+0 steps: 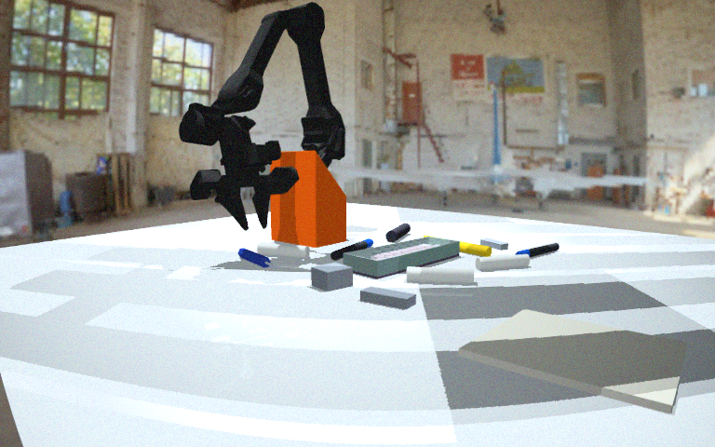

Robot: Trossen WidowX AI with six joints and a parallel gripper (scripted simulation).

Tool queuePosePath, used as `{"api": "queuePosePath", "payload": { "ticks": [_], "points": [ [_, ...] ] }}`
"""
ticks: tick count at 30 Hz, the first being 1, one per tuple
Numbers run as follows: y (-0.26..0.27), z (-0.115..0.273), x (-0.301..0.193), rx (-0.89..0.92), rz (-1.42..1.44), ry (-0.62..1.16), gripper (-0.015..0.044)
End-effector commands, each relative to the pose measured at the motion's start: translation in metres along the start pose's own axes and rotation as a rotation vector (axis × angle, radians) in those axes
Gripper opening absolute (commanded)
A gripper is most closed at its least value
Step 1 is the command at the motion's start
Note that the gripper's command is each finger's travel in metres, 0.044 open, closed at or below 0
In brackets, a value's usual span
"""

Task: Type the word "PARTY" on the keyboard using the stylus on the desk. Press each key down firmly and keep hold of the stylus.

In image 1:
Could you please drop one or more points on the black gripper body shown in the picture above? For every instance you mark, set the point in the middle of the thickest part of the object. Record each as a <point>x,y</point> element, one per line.
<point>207,179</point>

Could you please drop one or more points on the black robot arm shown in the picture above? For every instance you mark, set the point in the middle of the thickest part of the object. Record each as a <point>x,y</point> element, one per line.
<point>323,124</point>

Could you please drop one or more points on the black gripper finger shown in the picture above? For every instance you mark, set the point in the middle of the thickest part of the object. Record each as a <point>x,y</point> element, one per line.
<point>229,197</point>
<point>261,200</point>

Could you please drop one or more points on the black and blue marker pen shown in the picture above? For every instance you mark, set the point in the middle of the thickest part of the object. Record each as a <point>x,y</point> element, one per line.
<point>337,255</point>
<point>540,250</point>

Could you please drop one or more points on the white cylinder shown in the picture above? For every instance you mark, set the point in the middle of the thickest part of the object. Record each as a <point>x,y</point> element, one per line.
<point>453,275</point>
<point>283,250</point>
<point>495,262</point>

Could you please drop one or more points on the black cylinder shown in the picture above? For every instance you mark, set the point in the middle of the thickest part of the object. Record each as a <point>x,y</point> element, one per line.
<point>398,232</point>

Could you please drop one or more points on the blue stylus with grey tip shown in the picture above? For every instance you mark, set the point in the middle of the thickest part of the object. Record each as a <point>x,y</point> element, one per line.
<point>254,257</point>

